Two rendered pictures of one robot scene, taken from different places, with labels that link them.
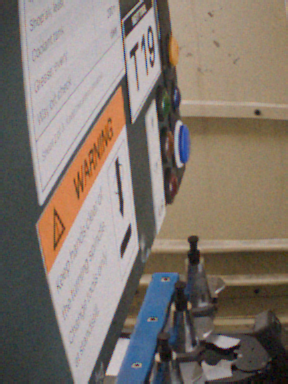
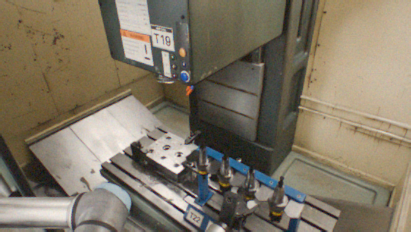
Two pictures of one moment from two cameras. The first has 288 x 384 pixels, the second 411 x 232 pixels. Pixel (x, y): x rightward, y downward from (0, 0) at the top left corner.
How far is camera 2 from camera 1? 1.22 m
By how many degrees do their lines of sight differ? 95
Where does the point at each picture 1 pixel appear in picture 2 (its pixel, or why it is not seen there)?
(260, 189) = not seen: outside the picture
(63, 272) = (125, 40)
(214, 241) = not seen: outside the picture
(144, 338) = (259, 176)
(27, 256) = (117, 29)
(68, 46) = (128, 15)
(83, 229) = (131, 41)
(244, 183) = not seen: outside the picture
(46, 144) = (122, 23)
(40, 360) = (117, 41)
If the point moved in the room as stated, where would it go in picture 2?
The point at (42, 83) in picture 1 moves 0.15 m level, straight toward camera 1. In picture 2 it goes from (121, 15) to (86, 14)
